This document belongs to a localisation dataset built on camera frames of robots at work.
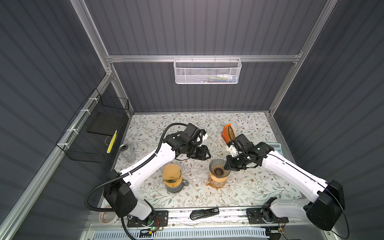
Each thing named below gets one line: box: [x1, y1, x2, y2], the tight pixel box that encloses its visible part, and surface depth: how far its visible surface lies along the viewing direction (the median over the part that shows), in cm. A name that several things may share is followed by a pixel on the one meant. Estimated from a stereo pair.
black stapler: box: [189, 207, 220, 221], surface depth 74 cm
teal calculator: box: [265, 142, 284, 157], surface depth 98 cm
